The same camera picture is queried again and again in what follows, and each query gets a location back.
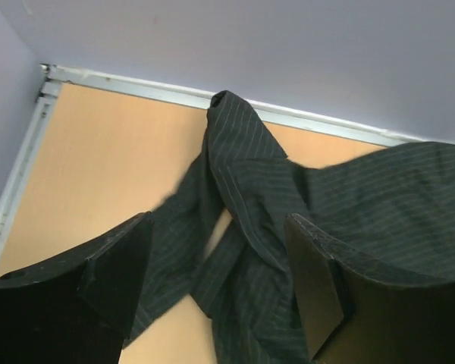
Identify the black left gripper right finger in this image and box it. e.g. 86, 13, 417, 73
285, 214, 455, 363

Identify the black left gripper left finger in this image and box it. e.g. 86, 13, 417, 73
0, 212, 153, 363

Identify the black pinstriped long sleeve shirt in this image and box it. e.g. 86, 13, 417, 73
131, 91, 455, 363

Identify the aluminium table frame rail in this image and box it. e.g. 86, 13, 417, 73
0, 63, 455, 281

